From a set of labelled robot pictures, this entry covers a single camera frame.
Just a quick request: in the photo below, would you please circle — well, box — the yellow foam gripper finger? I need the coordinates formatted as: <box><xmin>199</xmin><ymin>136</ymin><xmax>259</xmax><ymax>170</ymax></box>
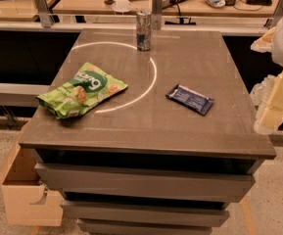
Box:
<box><xmin>250</xmin><ymin>71</ymin><xmax>283</xmax><ymax>135</ymax></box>
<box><xmin>251</xmin><ymin>27</ymin><xmax>275</xmax><ymax>53</ymax></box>

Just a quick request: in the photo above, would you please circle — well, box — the green rice chip bag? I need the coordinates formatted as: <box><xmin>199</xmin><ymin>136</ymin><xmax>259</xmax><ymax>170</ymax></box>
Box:
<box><xmin>36</xmin><ymin>63</ymin><xmax>128</xmax><ymax>119</ymax></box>

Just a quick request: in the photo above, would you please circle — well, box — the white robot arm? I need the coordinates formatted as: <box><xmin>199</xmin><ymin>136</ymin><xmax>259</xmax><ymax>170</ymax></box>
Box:
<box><xmin>251</xmin><ymin>17</ymin><xmax>283</xmax><ymax>134</ymax></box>

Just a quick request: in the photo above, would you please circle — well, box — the dark blue snack wrapper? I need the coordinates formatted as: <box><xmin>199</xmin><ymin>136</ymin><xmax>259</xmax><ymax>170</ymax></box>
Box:
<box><xmin>165</xmin><ymin>84</ymin><xmax>214</xmax><ymax>116</ymax></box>

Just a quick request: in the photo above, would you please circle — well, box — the silver blue energy drink can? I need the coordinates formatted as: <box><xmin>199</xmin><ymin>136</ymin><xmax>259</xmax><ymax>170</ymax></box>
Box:
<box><xmin>136</xmin><ymin>10</ymin><xmax>151</xmax><ymax>51</ymax></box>

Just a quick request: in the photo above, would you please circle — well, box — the grey drawer cabinet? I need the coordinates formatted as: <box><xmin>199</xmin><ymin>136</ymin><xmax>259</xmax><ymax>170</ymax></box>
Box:
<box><xmin>21</xmin><ymin>29</ymin><xmax>275</xmax><ymax>235</ymax></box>

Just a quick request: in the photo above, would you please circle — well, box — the cardboard box on floor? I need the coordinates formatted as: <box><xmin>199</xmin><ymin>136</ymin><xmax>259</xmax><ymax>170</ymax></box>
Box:
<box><xmin>0</xmin><ymin>122</ymin><xmax>65</xmax><ymax>227</ymax></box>

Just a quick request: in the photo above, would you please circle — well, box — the middle metal bracket post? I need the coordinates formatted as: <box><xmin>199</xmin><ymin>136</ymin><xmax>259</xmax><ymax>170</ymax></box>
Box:
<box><xmin>152</xmin><ymin>0</ymin><xmax>163</xmax><ymax>30</ymax></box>

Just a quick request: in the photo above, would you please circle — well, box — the left metal bracket post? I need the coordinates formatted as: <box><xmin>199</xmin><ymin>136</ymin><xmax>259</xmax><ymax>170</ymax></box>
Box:
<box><xmin>33</xmin><ymin>0</ymin><xmax>54</xmax><ymax>28</ymax></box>

